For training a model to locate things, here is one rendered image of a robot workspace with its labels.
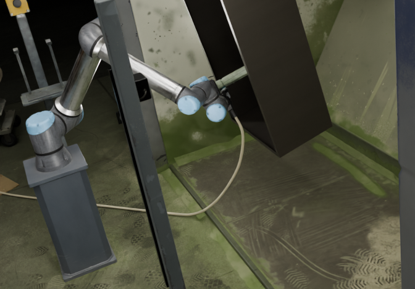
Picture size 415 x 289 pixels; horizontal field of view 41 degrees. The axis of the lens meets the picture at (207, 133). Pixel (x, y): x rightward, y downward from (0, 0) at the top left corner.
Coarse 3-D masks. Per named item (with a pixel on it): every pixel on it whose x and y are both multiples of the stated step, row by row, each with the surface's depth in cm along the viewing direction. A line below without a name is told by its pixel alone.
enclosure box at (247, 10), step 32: (192, 0) 308; (224, 0) 251; (256, 0) 257; (288, 0) 264; (224, 32) 323; (256, 32) 263; (288, 32) 270; (224, 64) 331; (256, 64) 270; (288, 64) 277; (256, 96) 278; (288, 96) 284; (320, 96) 292; (256, 128) 328; (288, 128) 291; (320, 128) 300
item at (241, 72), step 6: (234, 72) 284; (240, 72) 283; (246, 72) 283; (222, 78) 287; (228, 78) 285; (234, 78) 285; (240, 78) 285; (216, 84) 287; (222, 84) 287; (228, 84) 286; (228, 108) 291; (234, 114) 292
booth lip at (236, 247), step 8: (176, 176) 386; (184, 184) 371; (192, 192) 360; (200, 200) 349; (208, 216) 335; (216, 224) 324; (224, 232) 315; (232, 240) 307; (240, 248) 300; (240, 256) 297; (248, 264) 288; (256, 272) 281; (264, 280) 274; (272, 288) 268
